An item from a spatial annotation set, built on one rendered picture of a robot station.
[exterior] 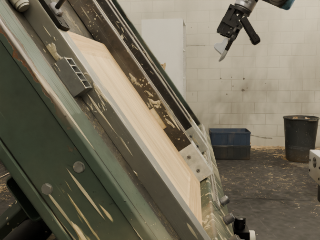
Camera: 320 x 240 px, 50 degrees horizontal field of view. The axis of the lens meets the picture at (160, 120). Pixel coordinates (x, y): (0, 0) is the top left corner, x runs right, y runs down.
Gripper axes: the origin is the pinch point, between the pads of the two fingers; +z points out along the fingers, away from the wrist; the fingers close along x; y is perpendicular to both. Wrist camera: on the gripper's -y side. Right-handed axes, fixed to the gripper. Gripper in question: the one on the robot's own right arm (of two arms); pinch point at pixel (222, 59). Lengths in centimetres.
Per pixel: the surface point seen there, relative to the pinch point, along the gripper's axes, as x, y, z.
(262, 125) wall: -488, -120, 41
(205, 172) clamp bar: 25.6, -12.5, 37.2
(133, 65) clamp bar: 26.6, 25.1, 16.2
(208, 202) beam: 47, -15, 39
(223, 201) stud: 36, -20, 40
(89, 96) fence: 75, 20, 22
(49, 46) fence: 76, 31, 17
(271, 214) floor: -174, -106, 93
